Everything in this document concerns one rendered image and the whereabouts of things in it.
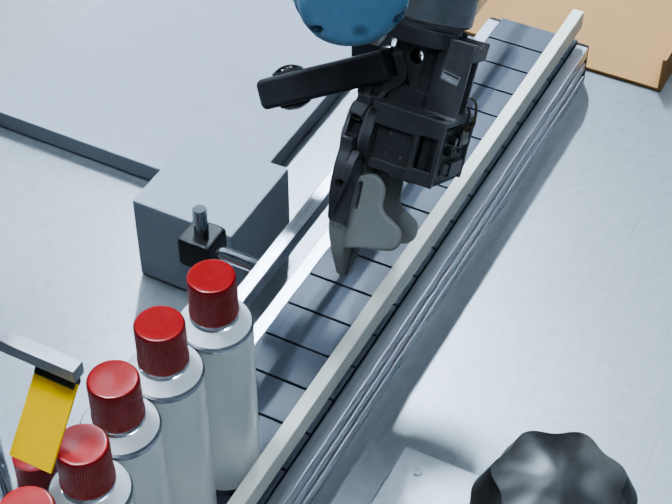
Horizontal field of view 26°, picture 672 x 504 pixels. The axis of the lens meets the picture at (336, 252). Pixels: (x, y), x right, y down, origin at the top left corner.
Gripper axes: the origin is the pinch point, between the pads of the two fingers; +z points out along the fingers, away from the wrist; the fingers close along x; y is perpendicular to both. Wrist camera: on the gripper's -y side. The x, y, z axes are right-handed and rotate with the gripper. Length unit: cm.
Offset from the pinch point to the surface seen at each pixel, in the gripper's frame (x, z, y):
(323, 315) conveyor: 1.1, 5.7, -0.4
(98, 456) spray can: -37.7, 4.4, 2.5
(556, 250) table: 21.9, -0.7, 12.5
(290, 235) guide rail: -3.4, -1.3, -3.1
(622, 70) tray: 45.9, -15.1, 8.8
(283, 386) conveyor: -6.2, 9.7, 0.5
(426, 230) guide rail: 7.7, -2.4, 4.3
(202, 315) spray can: -24.5, -0.8, 0.8
